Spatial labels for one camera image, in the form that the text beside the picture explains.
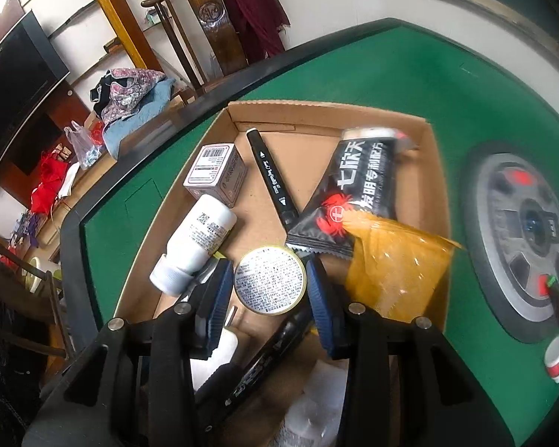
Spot yellow packet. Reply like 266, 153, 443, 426
342, 209, 464, 322

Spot red bags on bench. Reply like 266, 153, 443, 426
30, 149, 68, 215

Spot white plastic item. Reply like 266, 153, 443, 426
193, 330, 240, 392

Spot black television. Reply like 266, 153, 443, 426
0, 9, 70, 191

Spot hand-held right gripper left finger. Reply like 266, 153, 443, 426
25, 257, 236, 447

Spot wooden wall shelves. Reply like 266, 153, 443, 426
0, 0, 206, 103

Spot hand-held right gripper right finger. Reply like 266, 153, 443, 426
305, 258, 515, 447

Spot clear plastic bag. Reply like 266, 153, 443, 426
64, 121, 104, 171

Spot maroon cloth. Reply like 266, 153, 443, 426
219, 0, 290, 59

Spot cardboard box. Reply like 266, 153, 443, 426
113, 100, 450, 447

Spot black snack packet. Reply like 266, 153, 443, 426
285, 126, 420, 259

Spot carved wooden chair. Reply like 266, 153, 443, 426
141, 0, 262, 94

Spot round metal tin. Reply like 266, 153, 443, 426
233, 246, 307, 316

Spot small grey box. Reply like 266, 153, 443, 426
183, 143, 247, 209

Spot dark wooden cabinet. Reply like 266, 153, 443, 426
0, 95, 94, 187

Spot mahjong table centre panel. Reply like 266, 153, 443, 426
461, 142, 559, 343

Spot plain wooden chair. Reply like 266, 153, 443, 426
0, 223, 78, 364

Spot white bottle red label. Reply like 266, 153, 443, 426
544, 334, 559, 383

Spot pile of clothes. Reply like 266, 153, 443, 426
89, 68, 178, 159

